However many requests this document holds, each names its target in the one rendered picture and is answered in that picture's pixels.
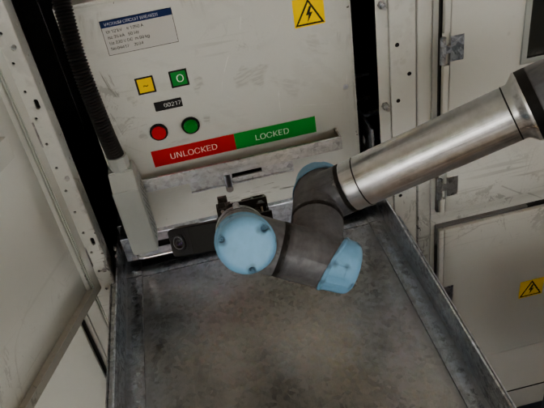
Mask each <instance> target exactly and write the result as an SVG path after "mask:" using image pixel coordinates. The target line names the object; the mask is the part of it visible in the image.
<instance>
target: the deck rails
mask: <svg viewBox="0 0 544 408"><path fill-rule="evenodd" d="M383 208H384V219H382V220H379V221H375V222H371V223H369V224H370V226H371V228H372V230H373V232H374V233H375V235H376V238H377V239H378V241H379V243H380V245H381V247H382V249H383V250H384V252H385V255H386V257H387V258H388V259H389V262H390V264H391V266H392V267H393V269H394V271H395V273H396V275H397V277H398V279H399V281H400V283H401V284H402V286H403V288H404V290H405V292H406V294H407V295H408V297H409V299H410V302H411V303H412V305H413V307H414V309H415V311H416V312H417V314H418V316H419V319H420V320H421V322H422V323H423V326H424V328H425V330H426V331H427V333H428V335H429V337H430V339H431V341H432V343H433V345H434V346H435V348H436V350H437V352H438V354H439V356H440V358H441V359H442V361H443V363H444V366H445V367H446V369H447V370H448V373H449V375H450V376H451V378H452V380H453V382H454V384H455V385H456V387H457V390H458V392H459V394H460V395H461V397H462V399H463V401H464V403H465V405H466V407H467V408H513V407H512V404H511V403H510V401H509V400H508V398H507V396H506V395H505V393H504V391H503V390H502V389H501V387H500V385H499V383H498V381H497V380H496V378H495V377H494V375H493V373H492V372H491V370H490V368H489V367H488V365H487V363H486V361H485V360H484V358H483V357H482V355H481V354H480V352H479V350H478V348H477V347H476V346H475V344H474V342H473V340H472V338H471V337H470V335H469V334H468V332H467V330H466V329H465V326H464V325H463V324H462V323H461V320H460V319H459V317H458V315H457V314H456V312H455V311H454V309H453V307H452V305H451V304H450V303H449V301H448V299H447V297H446V295H445V294H444V293H443V291H442V289H441V288H440V285H439V284H438V282H437V281H436V279H435V277H434V276H433V274H432V272H431V271H430V269H429V268H428V266H427V264H426V262H425V261H424V260H423V258H422V256H421V254H420V253H419V251H418V250H417V248H416V246H415V245H414V242H413V241H412V239H411V238H410V236H409V234H408V233H407V231H406V229H405V228H404V227H403V225H402V223H401V221H400V219H399V218H398V216H397V215H396V213H395V211H394V210H393V208H392V207H391V205H390V203H389V201H388V199H387V198H386V199H384V200H383ZM113 408H146V380H145V350H144V319H143V288H142V276H139V277H135V278H129V279H126V276H125V273H124V270H123V269H122V266H121V263H120V260H119V258H118V256H117V257H116V287H115V317H114V348H113Z"/></svg>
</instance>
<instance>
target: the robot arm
mask: <svg viewBox="0 0 544 408"><path fill-rule="evenodd" d="M526 138H536V139H538V140H541V141H542V140H544V58H543V59H541V60H539V61H536V62H534V63H532V64H530V65H527V66H525V67H523V68H521V69H519V70H516V71H514V72H512V73H511V74H510V75H509V78H508V81H507V82H506V84H505V85H503V86H502V87H499V88H497V89H495V90H493V91H490V92H488V93H487V94H485V95H483V96H480V97H478V98H476V99H474V100H471V101H470V102H468V103H466V104H463V105H461V106H459V107H457V108H455V109H453V110H451V111H448V112H446V113H444V114H442V115H440V116H438V117H435V118H433V119H431V120H430V121H427V122H425V123H423V124H421V125H418V126H416V127H414V128H413V129H411V130H408V131H406V132H404V133H402V134H399V135H398V136H396V137H394V138H391V139H389V140H387V141H385V142H383V143H381V144H379V145H376V146H374V147H372V148H370V149H368V150H366V151H363V152H361V153H359V154H358V155H355V156H353V157H351V158H349V159H346V160H344V161H342V162H341V163H339V164H336V165H332V164H330V163H327V162H312V163H310V164H307V165H305V166H304V167H303V168H302V169H301V170H300V171H299V173H298V175H297V177H296V180H295V185H294V188H293V192H292V198H293V206H292V215H291V222H290V223H288V222H284V221H281V220H278V219H273V215H272V210H269V207H268V203H267V199H266V195H265V194H260V195H256V196H252V197H250V198H245V199H241V201H238V202H231V203H230V202H228V201H227V197H226V195H223V196H220V197H217V200H218V204H216V210H217V214H218V218H217V219H215V220H210V221H206V222H200V223H192V224H188V225H183V226H179V227H175V228H173V229H171V230H169V231H168V238H169V241H170V244H171V247H172V252H173V255H174V256H175V257H183V256H188V255H194V254H199V253H208V252H214V251H216V253H217V255H218V257H219V259H220V261H221V262H222V263H223V264H224V265H225V266H226V267H227V268H228V269H229V270H231V271H233V272H236V273H238V274H254V273H259V274H264V275H267V276H273V277H275V278H280V279H284V280H287V281H291V282H294V283H299V284H303V285H305V286H309V287H314V288H316V289H317V290H318V291H319V290H325V291H332V292H335V293H339V294H345V293H347V292H348V291H350V290H351V288H352V287H353V286H354V285H355V282H356V280H357V278H358V276H359V272H360V268H361V265H362V259H363V250H362V247H361V246H360V244H359V243H358V242H356V241H353V240H350V239H349V238H348V237H346V238H343V217H344V216H346V215H349V214H352V213H354V212H356V211H358V210H361V209H363V208H365V207H367V206H370V205H372V204H375V203H377V202H380V201H382V200H384V199H386V198H389V197H392V196H393V195H395V194H398V193H400V192H403V191H405V190H407V189H410V188H412V187H415V186H416V185H420V184H422V183H423V182H426V181H429V180H431V179H433V178H435V177H438V176H440V175H443V174H445V173H446V172H450V171H452V170H454V169H456V168H459V167H461V166H463V165H466V164H468V163H471V162H473V161H475V160H477V159H480V158H482V157H484V156H486V155H489V154H491V153H494V152H496V151H499V150H501V149H503V148H505V147H508V146H511V145H512V144H514V143H517V142H519V141H522V140H524V139H526ZM259 200H262V201H259Z"/></svg>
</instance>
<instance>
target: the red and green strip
mask: <svg viewBox="0 0 544 408"><path fill-rule="evenodd" d="M316 131H317V128H316V121H315V116H314V117H307V118H303V119H299V120H295V121H289V122H285V123H281V124H277V125H270V126H267V127H262V128H259V129H255V130H248V131H244V132H240V133H236V134H229V135H226V136H222V137H217V138H211V139H207V140H203V141H200V142H192V143H189V144H185V145H181V146H177V147H170V148H167V149H163V150H158V151H152V152H151V155H152V159H153V161H154V164H155V167H160V166H164V165H168V164H174V163H178V162H182V161H186V160H190V159H196V158H201V157H204V156H208V155H215V154H218V153H223V152H226V151H233V150H237V149H240V148H245V147H251V146H255V145H259V144H262V143H267V142H273V141H278V140H281V139H285V138H292V137H295V136H300V135H303V134H310V133H314V132H316Z"/></svg>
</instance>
